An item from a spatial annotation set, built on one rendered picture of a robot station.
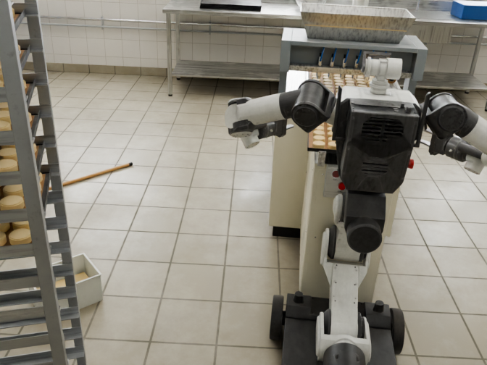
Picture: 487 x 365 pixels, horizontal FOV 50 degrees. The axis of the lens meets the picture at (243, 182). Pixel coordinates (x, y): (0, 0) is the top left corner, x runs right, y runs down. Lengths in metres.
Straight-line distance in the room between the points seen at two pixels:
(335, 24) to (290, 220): 1.14
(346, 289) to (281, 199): 1.00
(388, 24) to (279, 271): 1.40
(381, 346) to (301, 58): 1.47
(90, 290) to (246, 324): 0.77
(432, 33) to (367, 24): 2.98
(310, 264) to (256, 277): 0.51
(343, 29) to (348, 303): 1.36
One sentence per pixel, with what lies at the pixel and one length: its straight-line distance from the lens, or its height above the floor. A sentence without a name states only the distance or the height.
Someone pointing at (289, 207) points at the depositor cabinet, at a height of 0.22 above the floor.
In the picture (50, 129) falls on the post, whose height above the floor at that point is 1.17.
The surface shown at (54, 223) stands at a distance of 1.73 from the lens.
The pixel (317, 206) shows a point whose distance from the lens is 2.26.
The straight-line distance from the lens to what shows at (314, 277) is 2.47.
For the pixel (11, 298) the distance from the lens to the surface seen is 1.90.
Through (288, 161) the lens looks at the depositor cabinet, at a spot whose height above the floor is 0.51.
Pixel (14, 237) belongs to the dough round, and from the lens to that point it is 1.31.
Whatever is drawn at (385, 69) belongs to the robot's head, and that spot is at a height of 1.32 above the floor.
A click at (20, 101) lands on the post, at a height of 1.41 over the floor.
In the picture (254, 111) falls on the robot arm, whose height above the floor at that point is 1.14.
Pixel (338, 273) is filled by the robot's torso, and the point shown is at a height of 0.44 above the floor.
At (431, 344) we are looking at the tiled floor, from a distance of 2.68.
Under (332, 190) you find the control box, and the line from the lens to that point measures 2.19.
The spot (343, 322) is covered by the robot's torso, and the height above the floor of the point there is 0.34.
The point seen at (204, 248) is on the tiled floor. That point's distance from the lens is 3.07.
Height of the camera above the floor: 1.74
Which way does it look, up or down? 27 degrees down
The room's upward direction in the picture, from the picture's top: 3 degrees clockwise
